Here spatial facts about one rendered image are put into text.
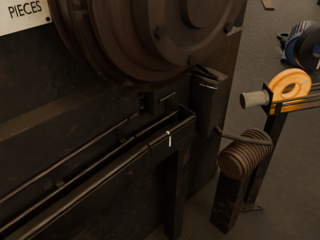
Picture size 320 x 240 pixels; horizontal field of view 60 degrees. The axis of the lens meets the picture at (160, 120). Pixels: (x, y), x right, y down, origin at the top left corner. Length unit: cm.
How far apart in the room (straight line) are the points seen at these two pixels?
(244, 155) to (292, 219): 64
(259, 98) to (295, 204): 77
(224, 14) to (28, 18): 40
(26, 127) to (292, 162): 155
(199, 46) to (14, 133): 43
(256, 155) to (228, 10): 60
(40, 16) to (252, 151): 81
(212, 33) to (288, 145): 143
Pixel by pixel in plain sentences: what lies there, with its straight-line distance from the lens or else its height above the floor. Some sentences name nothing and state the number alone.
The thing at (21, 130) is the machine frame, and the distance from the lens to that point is 66.
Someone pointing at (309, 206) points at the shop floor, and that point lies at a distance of 170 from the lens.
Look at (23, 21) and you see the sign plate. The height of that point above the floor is 108.
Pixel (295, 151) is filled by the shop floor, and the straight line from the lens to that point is 195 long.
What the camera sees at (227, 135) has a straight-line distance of 101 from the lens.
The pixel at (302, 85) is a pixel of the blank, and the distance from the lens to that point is 113.
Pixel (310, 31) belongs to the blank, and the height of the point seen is 96.
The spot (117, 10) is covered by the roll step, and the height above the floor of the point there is 111.
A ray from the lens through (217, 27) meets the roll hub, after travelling 65.
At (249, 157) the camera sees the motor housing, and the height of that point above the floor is 51.
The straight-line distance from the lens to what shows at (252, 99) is 106.
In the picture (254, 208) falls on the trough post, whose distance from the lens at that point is 157.
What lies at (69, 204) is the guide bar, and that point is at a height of 69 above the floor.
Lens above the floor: 127
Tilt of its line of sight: 40 degrees down
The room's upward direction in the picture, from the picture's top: straight up
